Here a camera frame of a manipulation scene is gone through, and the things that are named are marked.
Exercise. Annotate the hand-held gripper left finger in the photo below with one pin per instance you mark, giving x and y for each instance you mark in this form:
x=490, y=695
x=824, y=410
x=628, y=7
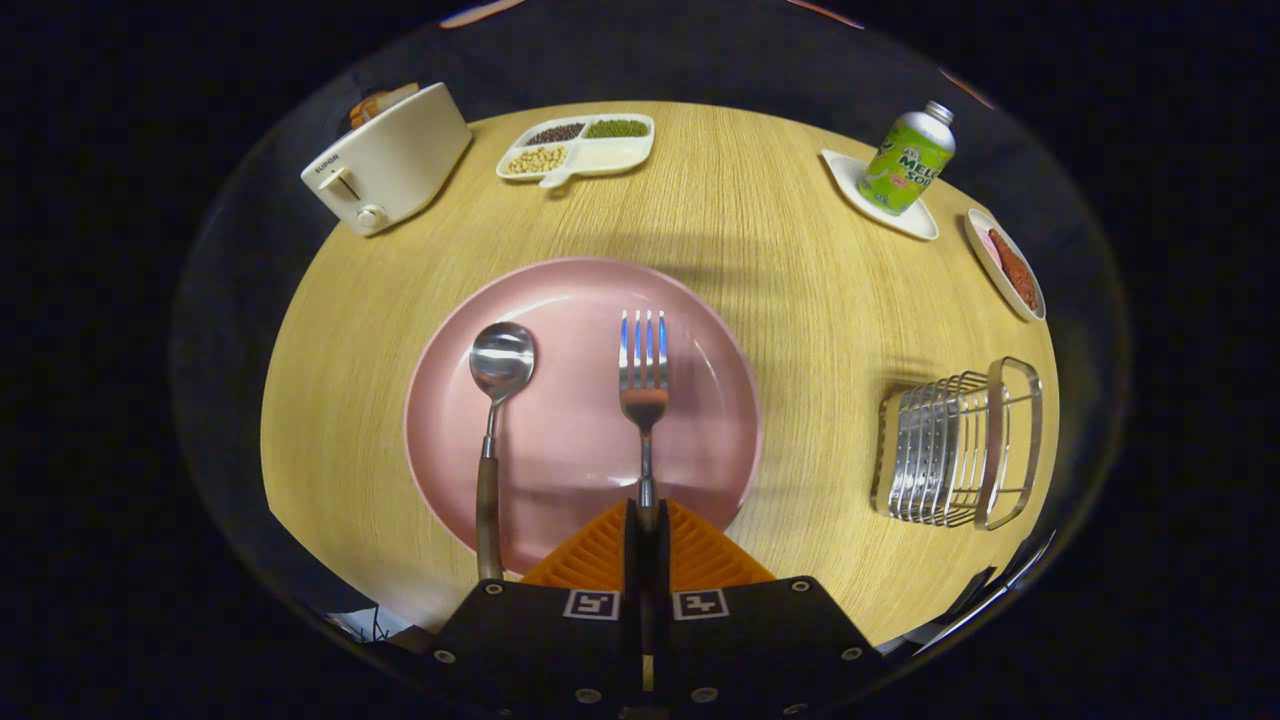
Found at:
x=632, y=600

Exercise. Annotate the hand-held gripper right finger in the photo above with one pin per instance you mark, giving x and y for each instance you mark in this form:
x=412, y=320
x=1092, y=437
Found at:
x=662, y=600

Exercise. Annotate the metal fork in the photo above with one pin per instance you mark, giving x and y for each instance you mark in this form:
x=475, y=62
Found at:
x=644, y=400

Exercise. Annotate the round pink plate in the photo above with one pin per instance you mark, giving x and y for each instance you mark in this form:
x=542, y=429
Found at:
x=570, y=440

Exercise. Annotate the white divided dish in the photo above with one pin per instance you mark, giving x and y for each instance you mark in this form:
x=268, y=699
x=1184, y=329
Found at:
x=610, y=155

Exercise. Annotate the pile of yellow soybeans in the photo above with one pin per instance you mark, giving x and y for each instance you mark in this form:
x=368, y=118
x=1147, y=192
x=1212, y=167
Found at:
x=536, y=160

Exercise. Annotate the white coaster dish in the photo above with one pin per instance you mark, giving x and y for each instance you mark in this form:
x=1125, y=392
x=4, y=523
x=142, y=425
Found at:
x=850, y=175

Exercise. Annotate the white oval food plate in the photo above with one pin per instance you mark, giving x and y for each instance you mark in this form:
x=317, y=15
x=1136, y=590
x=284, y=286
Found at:
x=995, y=270

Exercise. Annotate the pile of green beans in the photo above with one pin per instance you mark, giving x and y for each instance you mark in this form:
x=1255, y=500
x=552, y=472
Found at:
x=616, y=128

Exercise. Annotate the pile of dark brown beans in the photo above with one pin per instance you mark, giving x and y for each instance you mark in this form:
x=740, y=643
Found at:
x=553, y=133

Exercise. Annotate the red meat piece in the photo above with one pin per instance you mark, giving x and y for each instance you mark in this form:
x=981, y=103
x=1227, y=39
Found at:
x=1014, y=272

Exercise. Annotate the pink ham slice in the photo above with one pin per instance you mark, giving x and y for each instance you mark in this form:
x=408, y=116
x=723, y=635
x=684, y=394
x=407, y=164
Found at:
x=993, y=247

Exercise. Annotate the cream toaster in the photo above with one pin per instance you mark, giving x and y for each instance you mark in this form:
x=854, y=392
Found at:
x=400, y=160

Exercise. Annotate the green soda bottle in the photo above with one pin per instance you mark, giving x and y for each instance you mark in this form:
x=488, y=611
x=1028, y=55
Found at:
x=905, y=165

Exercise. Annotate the toast slice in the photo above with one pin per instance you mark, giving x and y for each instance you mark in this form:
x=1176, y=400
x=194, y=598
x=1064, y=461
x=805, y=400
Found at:
x=378, y=102

